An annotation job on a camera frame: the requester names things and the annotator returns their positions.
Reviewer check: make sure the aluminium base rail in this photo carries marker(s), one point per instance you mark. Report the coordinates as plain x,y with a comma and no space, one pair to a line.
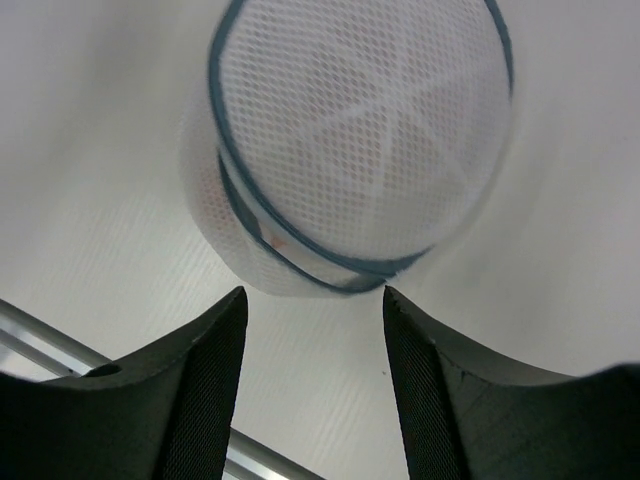
150,400

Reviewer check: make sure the blue-trimmed mesh laundry bag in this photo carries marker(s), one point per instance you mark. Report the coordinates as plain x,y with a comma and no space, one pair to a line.
329,146

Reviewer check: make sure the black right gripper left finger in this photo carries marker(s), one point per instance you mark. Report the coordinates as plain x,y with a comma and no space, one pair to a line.
125,410

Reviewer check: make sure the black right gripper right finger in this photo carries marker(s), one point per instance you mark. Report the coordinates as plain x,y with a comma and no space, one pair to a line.
469,412

